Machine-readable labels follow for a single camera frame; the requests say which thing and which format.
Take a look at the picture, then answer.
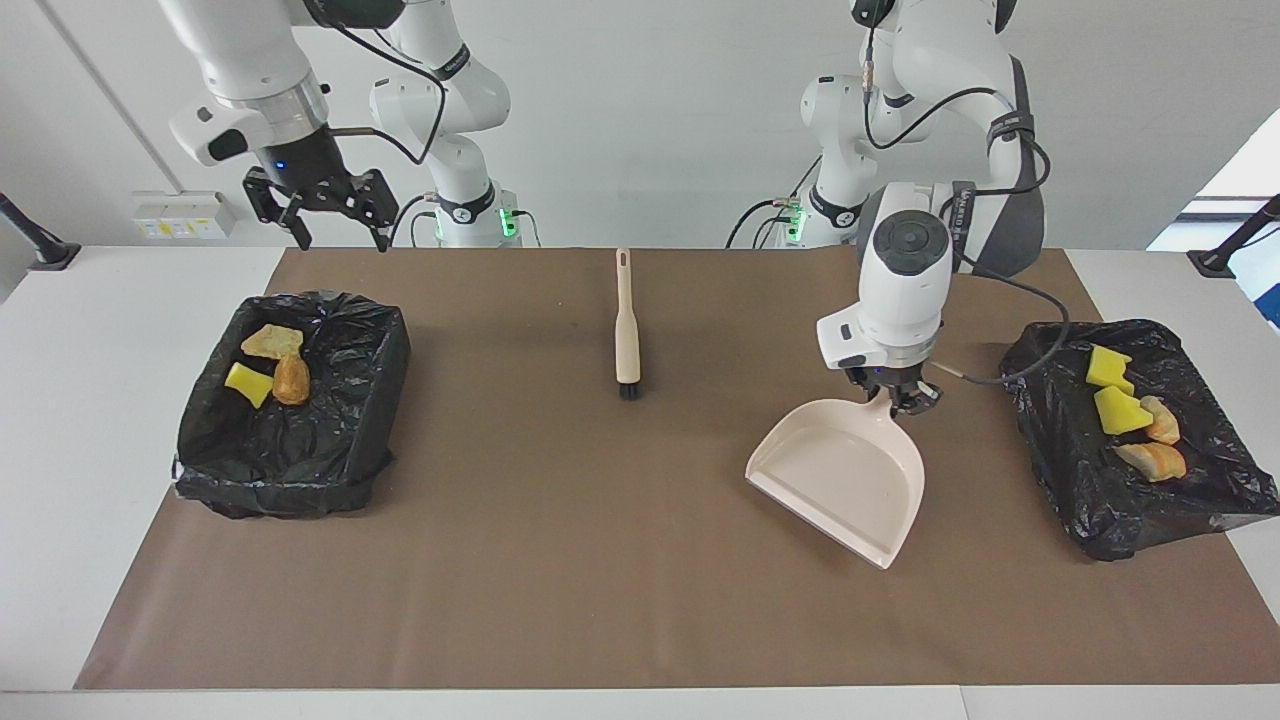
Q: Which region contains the black left base cable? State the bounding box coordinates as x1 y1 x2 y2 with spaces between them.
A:
725 160 823 249

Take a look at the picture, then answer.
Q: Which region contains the white wall socket box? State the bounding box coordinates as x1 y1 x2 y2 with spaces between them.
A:
133 192 240 241

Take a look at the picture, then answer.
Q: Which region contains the black right base cable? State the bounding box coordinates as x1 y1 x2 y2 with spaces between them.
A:
388 193 441 249

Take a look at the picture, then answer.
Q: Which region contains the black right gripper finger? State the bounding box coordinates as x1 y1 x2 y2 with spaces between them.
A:
243 167 313 252
335 168 400 254

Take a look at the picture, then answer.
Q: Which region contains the orange striped croissant piece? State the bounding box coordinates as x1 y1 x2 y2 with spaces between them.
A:
1140 395 1182 446

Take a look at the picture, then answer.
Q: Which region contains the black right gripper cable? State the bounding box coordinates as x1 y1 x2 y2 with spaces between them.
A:
325 20 448 167

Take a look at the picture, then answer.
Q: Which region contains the pink plastic dustpan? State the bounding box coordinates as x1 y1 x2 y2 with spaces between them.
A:
745 390 926 571

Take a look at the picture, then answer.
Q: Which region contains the black base cable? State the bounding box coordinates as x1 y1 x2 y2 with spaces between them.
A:
388 193 441 249
725 160 823 249

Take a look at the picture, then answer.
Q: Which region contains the bin wrapped in black bag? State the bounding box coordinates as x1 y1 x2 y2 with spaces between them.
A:
998 319 1280 562

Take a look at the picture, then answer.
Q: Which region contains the beige sponge chunk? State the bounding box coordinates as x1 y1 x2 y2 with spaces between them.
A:
240 323 306 361

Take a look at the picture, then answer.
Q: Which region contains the open bin with black bag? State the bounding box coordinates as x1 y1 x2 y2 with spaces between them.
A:
172 290 412 520

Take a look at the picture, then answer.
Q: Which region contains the beige hand brush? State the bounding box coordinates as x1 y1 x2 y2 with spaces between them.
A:
615 248 642 402

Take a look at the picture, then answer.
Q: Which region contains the brown paper table mat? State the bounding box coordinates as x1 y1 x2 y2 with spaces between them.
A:
75 247 1280 691

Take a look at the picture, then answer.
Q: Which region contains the yellow notched sponge chunk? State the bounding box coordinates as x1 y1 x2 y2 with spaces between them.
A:
1093 385 1154 437

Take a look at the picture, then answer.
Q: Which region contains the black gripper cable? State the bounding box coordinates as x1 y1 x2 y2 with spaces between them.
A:
325 20 448 167
862 25 1072 388

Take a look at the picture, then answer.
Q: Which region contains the black clamp stand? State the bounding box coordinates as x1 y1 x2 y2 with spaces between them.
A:
1187 194 1280 279
0 192 81 272

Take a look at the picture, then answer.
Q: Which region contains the small beige bread chunk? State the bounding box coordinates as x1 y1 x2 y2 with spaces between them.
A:
1113 441 1188 483

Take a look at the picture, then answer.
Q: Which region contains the yellow green sponge strip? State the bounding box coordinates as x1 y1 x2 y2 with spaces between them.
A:
1086 345 1136 397

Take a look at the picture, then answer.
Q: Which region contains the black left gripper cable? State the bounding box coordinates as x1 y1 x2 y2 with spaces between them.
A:
862 25 1072 388

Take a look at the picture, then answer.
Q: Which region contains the orange bread roll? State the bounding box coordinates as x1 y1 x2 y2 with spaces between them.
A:
271 353 312 407

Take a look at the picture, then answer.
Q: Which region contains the yellow sponge piece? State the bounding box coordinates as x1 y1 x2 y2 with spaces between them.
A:
224 361 274 409

